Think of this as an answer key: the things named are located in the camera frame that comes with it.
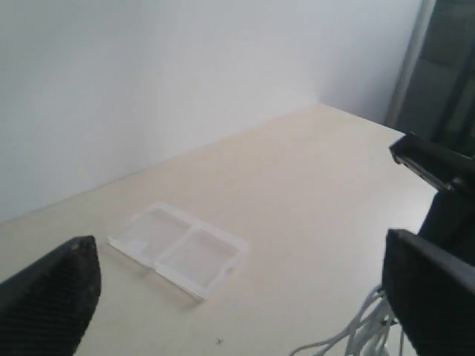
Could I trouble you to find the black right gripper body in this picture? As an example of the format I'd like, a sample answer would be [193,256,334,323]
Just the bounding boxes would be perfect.
[389,134,474,265]

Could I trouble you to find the white wired earphones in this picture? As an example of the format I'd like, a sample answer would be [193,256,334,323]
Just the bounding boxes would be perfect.
[289,285,405,356]

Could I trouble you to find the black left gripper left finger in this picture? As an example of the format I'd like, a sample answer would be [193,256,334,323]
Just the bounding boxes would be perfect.
[1,236,102,355]

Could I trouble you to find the black background metal rack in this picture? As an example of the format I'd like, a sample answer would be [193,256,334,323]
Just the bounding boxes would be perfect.
[384,1,474,156]

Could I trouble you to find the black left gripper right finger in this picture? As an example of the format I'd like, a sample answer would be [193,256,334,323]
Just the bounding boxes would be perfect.
[381,229,474,355]

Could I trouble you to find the clear plastic storage case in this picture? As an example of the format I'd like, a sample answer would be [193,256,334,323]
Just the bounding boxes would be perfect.
[108,202,249,300]

